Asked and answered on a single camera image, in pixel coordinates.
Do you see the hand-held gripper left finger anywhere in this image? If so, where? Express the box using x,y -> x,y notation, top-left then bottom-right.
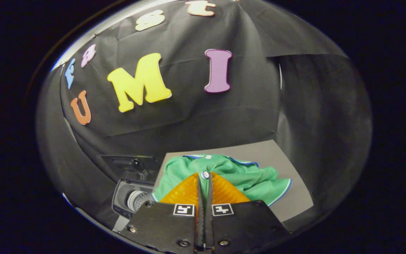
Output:
128,172 -> 205,254

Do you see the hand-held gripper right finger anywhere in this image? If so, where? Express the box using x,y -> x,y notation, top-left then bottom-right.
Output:
205,172 -> 290,254

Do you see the green polo shirt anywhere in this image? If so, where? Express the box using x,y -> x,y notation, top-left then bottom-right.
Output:
152,154 -> 292,207

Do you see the grey washing machine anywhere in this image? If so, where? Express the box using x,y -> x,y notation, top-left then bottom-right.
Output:
111,178 -> 156,231

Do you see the dark washing machine lid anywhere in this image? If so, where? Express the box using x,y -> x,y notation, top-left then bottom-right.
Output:
101,155 -> 161,182

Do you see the black backdrop cloth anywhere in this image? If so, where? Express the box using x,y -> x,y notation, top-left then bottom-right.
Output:
37,0 -> 372,230

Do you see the grey cabinet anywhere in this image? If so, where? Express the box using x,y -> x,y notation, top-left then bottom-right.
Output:
153,140 -> 314,223

